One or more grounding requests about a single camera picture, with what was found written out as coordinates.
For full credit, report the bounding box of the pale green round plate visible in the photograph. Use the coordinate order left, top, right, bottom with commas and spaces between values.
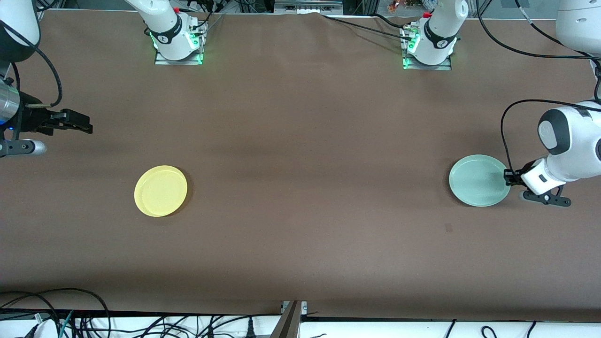
449, 154, 512, 207

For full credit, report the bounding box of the yellow round plate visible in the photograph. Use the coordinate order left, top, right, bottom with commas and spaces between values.
134, 165, 188, 217

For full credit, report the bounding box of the colourful toy clutter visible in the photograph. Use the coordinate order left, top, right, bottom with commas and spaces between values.
387, 0, 424, 13

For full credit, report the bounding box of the brown table cover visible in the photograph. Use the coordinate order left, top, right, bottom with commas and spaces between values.
0, 9, 601, 323

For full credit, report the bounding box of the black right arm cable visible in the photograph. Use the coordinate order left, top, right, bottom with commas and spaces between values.
0, 21, 63, 108

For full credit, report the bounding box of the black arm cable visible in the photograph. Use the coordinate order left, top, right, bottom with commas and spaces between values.
476, 0, 601, 177
0, 21, 63, 108

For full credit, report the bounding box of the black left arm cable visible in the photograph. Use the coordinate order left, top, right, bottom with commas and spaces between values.
476, 0, 601, 177

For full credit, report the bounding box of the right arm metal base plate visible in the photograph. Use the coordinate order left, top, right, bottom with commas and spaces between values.
154, 21, 208, 66

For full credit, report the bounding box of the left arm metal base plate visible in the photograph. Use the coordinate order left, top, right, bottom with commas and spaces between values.
401, 26, 453, 71

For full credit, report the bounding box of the teal cable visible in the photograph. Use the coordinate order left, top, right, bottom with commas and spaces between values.
59, 310, 75, 338

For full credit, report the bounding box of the long black base cable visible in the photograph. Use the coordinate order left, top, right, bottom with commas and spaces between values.
321, 14, 414, 38

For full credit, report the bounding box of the aluminium frame rail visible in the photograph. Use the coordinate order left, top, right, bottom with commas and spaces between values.
275, 0, 344, 15

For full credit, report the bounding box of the aluminium profile bracket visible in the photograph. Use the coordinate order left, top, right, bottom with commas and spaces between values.
270, 300, 308, 338

